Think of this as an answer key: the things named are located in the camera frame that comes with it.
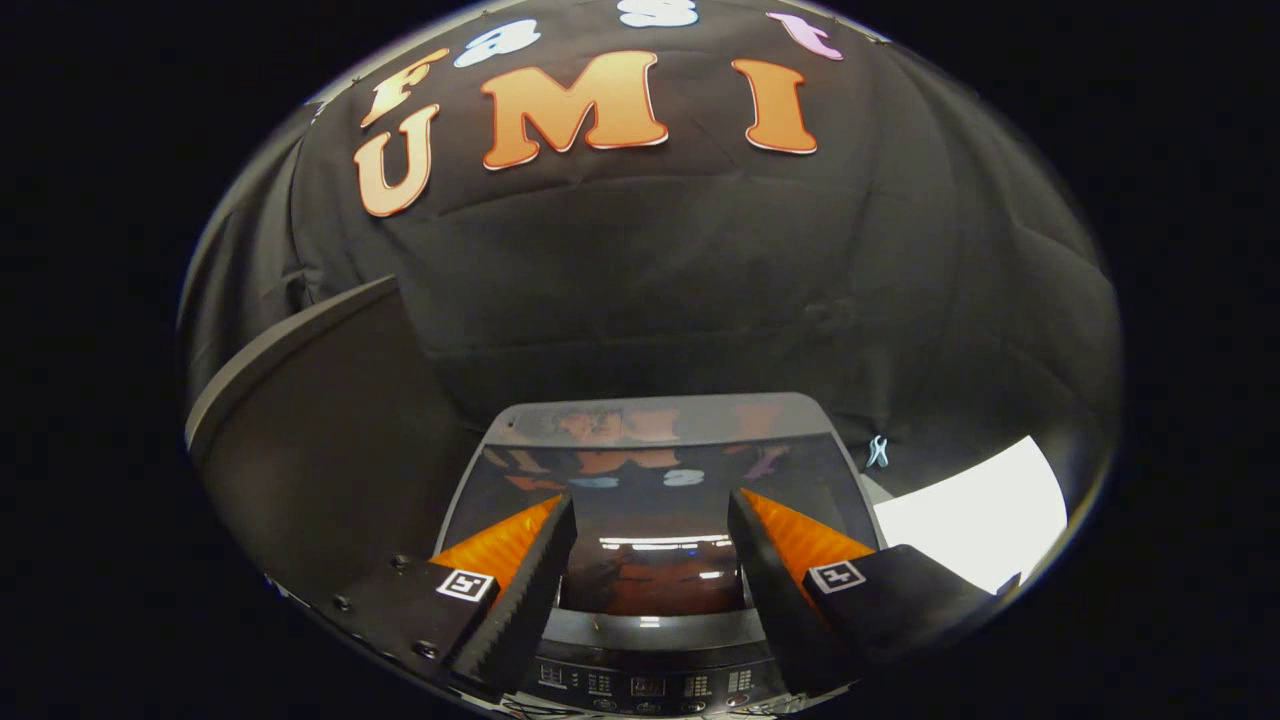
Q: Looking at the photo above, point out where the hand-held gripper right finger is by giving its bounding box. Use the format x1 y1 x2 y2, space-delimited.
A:
726 486 1022 699

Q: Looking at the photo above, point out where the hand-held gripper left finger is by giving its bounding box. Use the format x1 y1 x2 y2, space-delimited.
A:
330 493 579 702

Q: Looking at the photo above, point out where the grey washing machine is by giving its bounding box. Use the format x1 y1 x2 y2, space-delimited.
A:
433 391 889 717

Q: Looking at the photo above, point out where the dark glass washing machine lid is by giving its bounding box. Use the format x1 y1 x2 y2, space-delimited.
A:
436 391 883 619

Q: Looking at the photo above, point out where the white flat panel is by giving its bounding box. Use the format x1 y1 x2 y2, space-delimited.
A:
873 434 1070 597

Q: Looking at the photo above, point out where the grey table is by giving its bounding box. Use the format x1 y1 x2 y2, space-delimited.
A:
184 275 483 613

